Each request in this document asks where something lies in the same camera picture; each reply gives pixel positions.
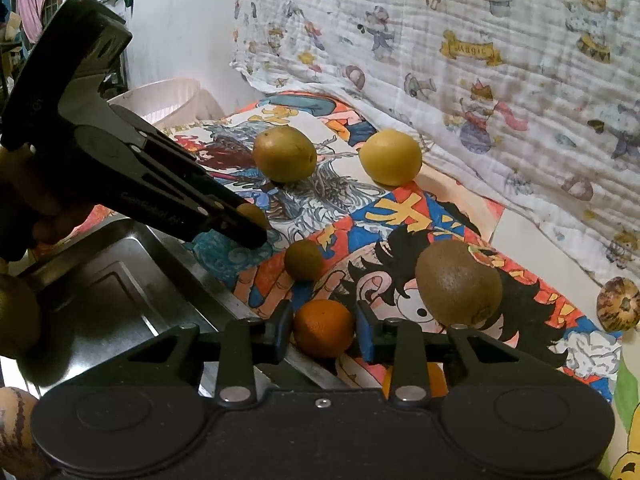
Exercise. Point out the mottled round fruit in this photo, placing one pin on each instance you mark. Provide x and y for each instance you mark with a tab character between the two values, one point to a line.
618	305

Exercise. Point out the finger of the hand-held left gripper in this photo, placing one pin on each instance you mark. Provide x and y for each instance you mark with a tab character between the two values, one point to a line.
180	160
220	230

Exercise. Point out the green drawing sheet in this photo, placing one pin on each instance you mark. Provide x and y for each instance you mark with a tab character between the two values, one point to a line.
627	395

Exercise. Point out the cartoon face poster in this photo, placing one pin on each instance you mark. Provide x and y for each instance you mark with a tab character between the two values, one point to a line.
400	220

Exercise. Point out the small brown kiwi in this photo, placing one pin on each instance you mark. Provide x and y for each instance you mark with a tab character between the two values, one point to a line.
253	215
303	259

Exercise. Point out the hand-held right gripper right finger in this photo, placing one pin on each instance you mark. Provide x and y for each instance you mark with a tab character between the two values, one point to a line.
367	337

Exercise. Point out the metal baking tray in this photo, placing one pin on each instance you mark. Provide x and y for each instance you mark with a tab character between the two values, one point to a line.
125	285

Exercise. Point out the cartoon girl poster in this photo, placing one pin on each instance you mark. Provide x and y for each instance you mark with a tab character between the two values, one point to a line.
320	105

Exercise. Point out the striped tan fruit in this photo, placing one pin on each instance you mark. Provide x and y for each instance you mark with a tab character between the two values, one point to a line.
15	430

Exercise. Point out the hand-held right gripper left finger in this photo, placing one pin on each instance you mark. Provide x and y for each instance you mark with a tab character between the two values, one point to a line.
281	332

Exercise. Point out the person's left hand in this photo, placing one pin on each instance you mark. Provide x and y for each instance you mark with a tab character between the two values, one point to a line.
30	180

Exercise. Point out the white printed blanket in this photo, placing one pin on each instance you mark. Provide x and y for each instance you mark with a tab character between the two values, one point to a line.
450	35

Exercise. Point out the warrior drawing poster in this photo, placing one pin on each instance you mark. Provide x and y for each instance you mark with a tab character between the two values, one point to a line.
325	195

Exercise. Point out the orange tangerine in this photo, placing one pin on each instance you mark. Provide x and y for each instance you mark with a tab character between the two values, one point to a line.
323	328
436	379

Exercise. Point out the yellow-green pear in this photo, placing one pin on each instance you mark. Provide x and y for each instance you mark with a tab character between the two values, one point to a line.
285	154

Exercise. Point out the large brown kiwi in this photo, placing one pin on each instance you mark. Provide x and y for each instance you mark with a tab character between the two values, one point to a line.
458	282

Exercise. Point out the yellow lemon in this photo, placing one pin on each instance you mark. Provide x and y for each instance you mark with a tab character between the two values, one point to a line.
391	157

